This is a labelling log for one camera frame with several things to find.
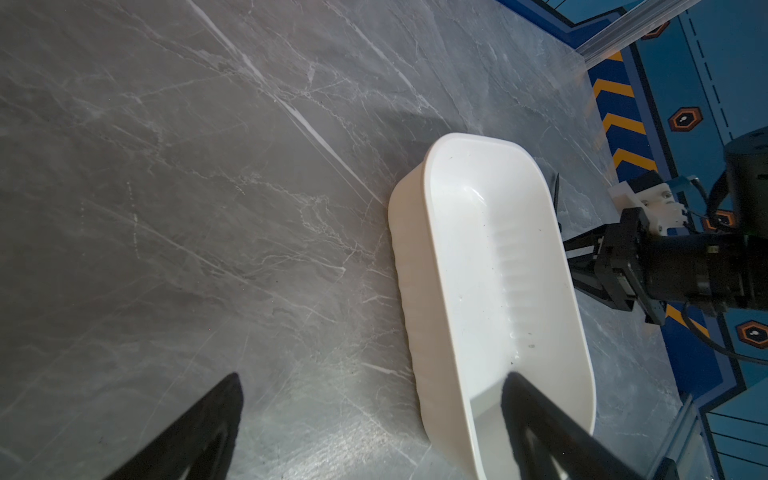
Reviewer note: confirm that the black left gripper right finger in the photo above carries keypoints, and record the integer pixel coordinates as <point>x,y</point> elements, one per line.
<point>544,439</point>

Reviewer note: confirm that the aluminium table edge rail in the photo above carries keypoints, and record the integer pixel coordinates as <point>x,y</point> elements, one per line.
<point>630,27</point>

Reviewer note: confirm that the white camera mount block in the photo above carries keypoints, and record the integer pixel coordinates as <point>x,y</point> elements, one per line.
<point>649,192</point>

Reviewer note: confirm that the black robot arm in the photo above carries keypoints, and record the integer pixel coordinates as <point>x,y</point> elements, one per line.
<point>725,267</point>

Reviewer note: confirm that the black yellow screwdriver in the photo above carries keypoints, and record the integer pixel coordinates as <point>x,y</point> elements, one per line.
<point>557,198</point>

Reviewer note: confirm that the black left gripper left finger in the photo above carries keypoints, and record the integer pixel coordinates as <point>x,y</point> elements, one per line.
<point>199,445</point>

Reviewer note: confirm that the white plastic bin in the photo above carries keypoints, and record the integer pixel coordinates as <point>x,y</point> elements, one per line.
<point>486,291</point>

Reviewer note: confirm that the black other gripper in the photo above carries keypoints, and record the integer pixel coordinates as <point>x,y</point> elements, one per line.
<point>611,272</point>

